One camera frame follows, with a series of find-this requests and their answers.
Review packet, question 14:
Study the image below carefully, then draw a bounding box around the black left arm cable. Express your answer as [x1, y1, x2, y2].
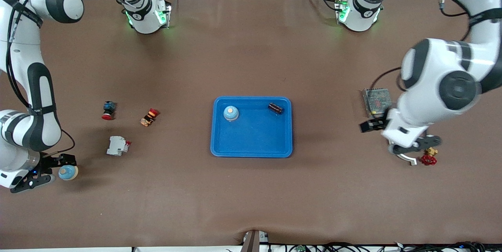
[369, 66, 404, 119]

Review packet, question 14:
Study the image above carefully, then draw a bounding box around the brass valve red handwheel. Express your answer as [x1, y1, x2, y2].
[421, 147, 438, 166]

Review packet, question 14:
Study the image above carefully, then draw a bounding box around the blue red push button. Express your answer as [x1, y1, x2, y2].
[102, 101, 116, 120]

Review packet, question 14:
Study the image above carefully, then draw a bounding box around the orange red emergency switch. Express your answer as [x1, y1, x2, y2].
[140, 108, 160, 127]

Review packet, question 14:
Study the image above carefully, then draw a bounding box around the white circuit breaker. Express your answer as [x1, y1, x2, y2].
[106, 136, 131, 156]

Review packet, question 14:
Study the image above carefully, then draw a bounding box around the blue plastic tray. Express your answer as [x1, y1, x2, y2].
[210, 96, 293, 158]

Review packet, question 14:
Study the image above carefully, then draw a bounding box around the metal camera stand post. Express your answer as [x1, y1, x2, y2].
[240, 229, 270, 252]

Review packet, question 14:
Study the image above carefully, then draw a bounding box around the brown table mat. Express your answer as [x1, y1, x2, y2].
[0, 0, 502, 249]

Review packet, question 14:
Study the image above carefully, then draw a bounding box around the blue knob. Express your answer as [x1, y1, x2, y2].
[223, 105, 240, 121]

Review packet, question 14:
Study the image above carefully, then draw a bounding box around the perforated metal power supply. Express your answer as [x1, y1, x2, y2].
[362, 88, 393, 119]

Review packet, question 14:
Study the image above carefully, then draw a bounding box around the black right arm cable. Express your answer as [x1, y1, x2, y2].
[0, 0, 95, 158]

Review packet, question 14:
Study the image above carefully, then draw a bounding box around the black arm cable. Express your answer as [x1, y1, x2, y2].
[0, 0, 95, 158]
[369, 66, 404, 119]

